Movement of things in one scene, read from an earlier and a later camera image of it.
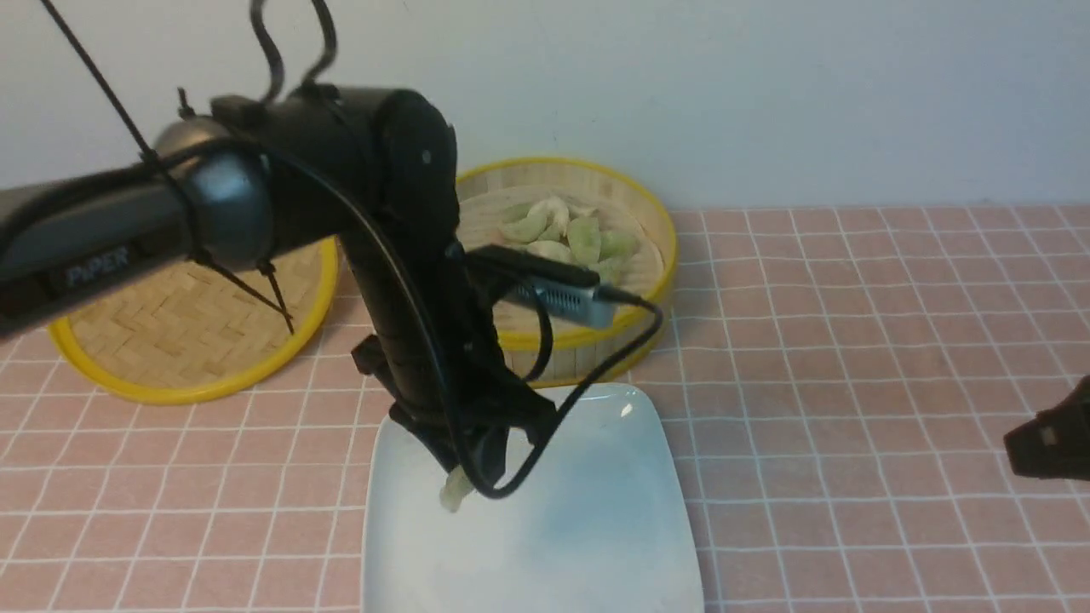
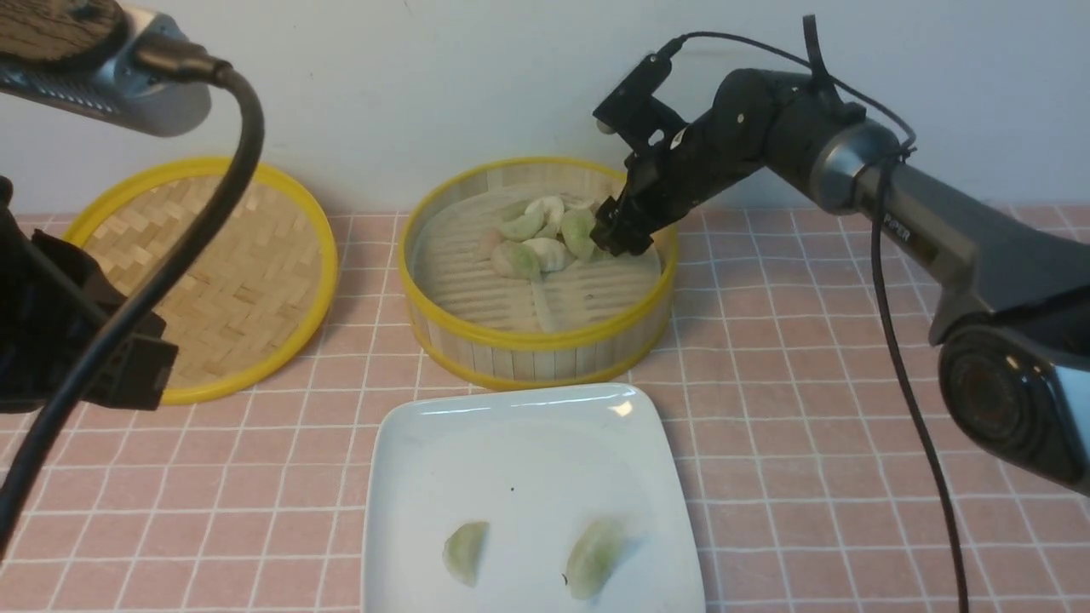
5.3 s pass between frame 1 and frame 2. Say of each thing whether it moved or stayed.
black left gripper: moved
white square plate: stayed
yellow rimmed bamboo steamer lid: stayed
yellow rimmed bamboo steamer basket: stayed
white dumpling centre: stayed
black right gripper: moved
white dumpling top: stayed
